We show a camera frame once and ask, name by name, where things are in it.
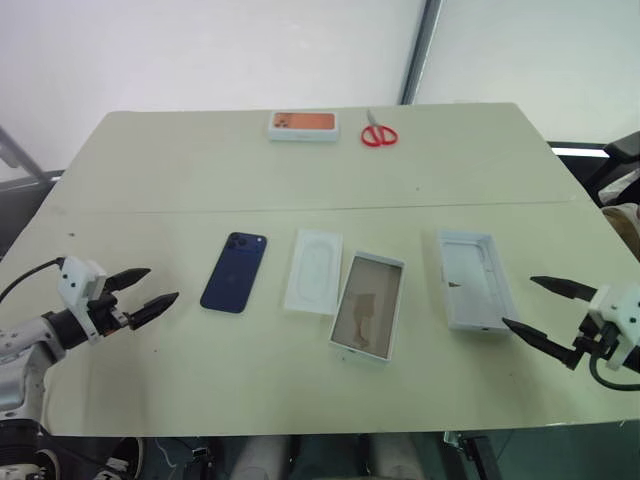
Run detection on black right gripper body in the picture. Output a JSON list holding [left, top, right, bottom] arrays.
[[574, 319, 624, 361]]

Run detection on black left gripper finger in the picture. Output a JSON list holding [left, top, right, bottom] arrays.
[[127, 292, 180, 331], [103, 267, 152, 293]]

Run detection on beige bag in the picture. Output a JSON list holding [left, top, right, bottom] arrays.
[[601, 201, 640, 262]]

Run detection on black shoe with white sole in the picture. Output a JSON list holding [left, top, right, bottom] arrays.
[[97, 436, 152, 480]]

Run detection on white molded insert tray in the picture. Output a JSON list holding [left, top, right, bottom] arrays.
[[283, 227, 345, 317]]

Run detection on red handled scissors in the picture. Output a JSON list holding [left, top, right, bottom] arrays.
[[360, 108, 401, 150]]

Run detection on black metal table bracket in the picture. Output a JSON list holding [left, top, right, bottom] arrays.
[[441, 430, 503, 480]]

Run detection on phone box with orange print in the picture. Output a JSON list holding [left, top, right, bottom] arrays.
[[264, 110, 343, 144]]

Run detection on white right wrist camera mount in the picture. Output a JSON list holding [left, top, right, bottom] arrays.
[[586, 283, 640, 372]]

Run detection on black office chair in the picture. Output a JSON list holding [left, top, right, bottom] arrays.
[[548, 129, 640, 205]]

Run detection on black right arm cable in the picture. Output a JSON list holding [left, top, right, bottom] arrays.
[[588, 348, 640, 390]]

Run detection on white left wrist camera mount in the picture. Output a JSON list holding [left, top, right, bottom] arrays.
[[56, 255, 108, 347]]

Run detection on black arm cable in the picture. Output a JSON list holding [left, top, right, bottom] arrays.
[[0, 256, 67, 304], [588, 348, 640, 390]]

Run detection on grey metal frame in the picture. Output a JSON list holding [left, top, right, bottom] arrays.
[[0, 124, 66, 186]]

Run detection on dark blue smartphone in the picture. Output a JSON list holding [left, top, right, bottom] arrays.
[[199, 230, 269, 316]]

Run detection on white phone box base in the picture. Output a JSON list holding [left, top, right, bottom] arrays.
[[436, 229, 517, 346]]

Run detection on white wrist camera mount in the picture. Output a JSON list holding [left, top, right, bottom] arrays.
[[56, 255, 108, 347], [586, 283, 640, 372]]

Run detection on white phone box lid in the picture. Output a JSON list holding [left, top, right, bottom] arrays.
[[327, 249, 406, 372]]

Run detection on dark window frame post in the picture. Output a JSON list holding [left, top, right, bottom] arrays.
[[399, 0, 445, 106]]

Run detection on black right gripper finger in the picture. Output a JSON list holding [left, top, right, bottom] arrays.
[[501, 316, 587, 372], [529, 275, 599, 303]]

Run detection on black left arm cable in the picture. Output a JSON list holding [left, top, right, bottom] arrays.
[[0, 256, 67, 304]]

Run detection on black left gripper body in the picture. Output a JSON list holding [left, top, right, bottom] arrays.
[[87, 293, 133, 342]]

